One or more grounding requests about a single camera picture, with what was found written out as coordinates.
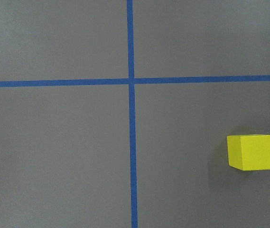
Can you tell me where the yellow wooden block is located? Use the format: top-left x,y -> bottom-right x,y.
226,134 -> 270,171

